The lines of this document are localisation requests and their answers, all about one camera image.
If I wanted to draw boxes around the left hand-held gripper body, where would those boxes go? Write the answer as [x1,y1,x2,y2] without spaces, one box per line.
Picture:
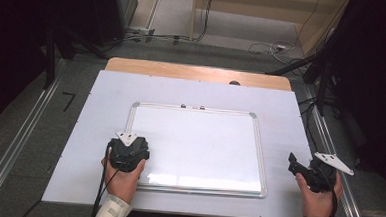
[107,130,146,174]

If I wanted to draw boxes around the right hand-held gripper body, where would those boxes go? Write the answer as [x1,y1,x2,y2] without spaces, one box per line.
[305,152,357,195]

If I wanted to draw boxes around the person's right hand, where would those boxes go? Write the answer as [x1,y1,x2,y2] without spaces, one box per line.
[292,172,345,217]

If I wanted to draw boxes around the person's left hand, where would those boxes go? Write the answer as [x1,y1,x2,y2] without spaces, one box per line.
[99,157,147,205]

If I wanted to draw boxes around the silver-framed whiteboard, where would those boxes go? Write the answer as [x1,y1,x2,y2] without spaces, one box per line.
[122,101,272,198]

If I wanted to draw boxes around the white table cover panel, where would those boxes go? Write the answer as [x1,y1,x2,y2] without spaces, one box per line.
[40,67,318,217]

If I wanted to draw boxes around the black metal stand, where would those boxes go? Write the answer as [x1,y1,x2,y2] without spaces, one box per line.
[315,56,334,118]

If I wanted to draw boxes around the black curtain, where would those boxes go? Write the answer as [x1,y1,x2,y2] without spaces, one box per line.
[0,0,57,138]
[320,0,386,203]

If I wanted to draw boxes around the grey power strip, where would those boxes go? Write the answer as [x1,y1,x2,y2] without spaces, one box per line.
[127,26,156,38]

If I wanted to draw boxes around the black cabinet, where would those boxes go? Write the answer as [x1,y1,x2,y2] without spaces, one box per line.
[85,0,140,49]

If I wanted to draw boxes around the light wooden shelf unit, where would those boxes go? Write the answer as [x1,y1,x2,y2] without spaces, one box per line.
[188,0,352,59]

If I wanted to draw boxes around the aluminium floor rail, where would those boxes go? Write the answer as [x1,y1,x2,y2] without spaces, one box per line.
[295,85,378,217]
[0,55,68,217]

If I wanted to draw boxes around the right hand-held gripper cable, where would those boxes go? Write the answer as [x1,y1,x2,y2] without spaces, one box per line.
[318,165,341,217]

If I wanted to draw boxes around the hand-held gripper cable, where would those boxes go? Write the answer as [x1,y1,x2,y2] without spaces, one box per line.
[318,165,341,217]
[90,142,121,217]

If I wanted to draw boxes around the left hand-held gripper cable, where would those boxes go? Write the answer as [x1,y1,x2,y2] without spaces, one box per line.
[90,142,121,217]

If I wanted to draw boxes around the white floor cable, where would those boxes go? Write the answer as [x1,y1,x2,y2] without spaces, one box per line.
[248,38,297,59]

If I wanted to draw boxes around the black hanging cable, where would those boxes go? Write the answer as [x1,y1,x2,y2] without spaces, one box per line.
[192,0,216,43]

